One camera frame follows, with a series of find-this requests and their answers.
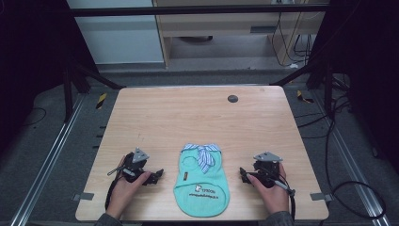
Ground white cabinet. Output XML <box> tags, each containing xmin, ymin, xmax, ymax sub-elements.
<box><xmin>66</xmin><ymin>0</ymin><xmax>166</xmax><ymax>66</ymax></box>

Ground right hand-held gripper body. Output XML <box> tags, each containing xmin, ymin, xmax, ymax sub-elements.
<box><xmin>247</xmin><ymin>151</ymin><xmax>283</xmax><ymax>189</ymax></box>

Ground light wooden desk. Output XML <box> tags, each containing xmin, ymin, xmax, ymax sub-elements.
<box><xmin>152</xmin><ymin>0</ymin><xmax>331</xmax><ymax>69</ymax></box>

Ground black horizontal frame bar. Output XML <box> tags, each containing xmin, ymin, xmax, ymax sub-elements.
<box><xmin>69</xmin><ymin>3</ymin><xmax>330</xmax><ymax>18</ymax></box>

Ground teal pet shirt striped collar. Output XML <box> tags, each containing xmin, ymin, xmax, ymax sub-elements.
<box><xmin>172</xmin><ymin>142</ymin><xmax>231</xmax><ymax>218</ymax></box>

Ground person's left hand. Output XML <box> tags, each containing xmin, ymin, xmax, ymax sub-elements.
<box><xmin>105</xmin><ymin>155</ymin><xmax>153</xmax><ymax>221</ymax></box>

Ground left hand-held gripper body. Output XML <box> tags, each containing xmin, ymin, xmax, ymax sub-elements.
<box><xmin>123</xmin><ymin>147</ymin><xmax>151</xmax><ymax>184</ymax></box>

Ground hanging black cables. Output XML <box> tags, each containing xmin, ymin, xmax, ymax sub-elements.
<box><xmin>270</xmin><ymin>0</ymin><xmax>318</xmax><ymax>68</ymax></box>

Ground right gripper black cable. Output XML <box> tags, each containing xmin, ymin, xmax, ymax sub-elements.
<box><xmin>250</xmin><ymin>170</ymin><xmax>297</xmax><ymax>222</ymax></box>

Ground person's right hand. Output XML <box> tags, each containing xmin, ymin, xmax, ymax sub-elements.
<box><xmin>246</xmin><ymin>163</ymin><xmax>291</xmax><ymax>217</ymax></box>

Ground yellow black striped tape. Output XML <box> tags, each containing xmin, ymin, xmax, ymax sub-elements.
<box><xmin>295</xmin><ymin>89</ymin><xmax>315</xmax><ymax>105</ymax></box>
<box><xmin>95</xmin><ymin>91</ymin><xmax>108</xmax><ymax>110</ymax></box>

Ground black metal frame stand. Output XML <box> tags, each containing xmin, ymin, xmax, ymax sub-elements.
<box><xmin>270</xmin><ymin>46</ymin><xmax>349</xmax><ymax>118</ymax></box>
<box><xmin>61</xmin><ymin>51</ymin><xmax>126</xmax><ymax>124</ymax></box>

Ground aluminium floor rail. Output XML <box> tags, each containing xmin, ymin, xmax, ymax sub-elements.
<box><xmin>8</xmin><ymin>93</ymin><xmax>87</xmax><ymax>226</ymax></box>
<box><xmin>310</xmin><ymin>90</ymin><xmax>392</xmax><ymax>226</ymax></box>

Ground grey metal table bracket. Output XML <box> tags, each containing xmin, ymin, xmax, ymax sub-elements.
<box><xmin>310</xmin><ymin>191</ymin><xmax>334</xmax><ymax>203</ymax></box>
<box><xmin>72</xmin><ymin>191</ymin><xmax>95</xmax><ymax>202</ymax></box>

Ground black looped floor cable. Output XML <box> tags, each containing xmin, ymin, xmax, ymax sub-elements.
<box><xmin>324</xmin><ymin>93</ymin><xmax>388</xmax><ymax>220</ymax></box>

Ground thin black floor cable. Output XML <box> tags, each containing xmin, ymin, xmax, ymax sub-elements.
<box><xmin>22</xmin><ymin>106</ymin><xmax>48</xmax><ymax>128</ymax></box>

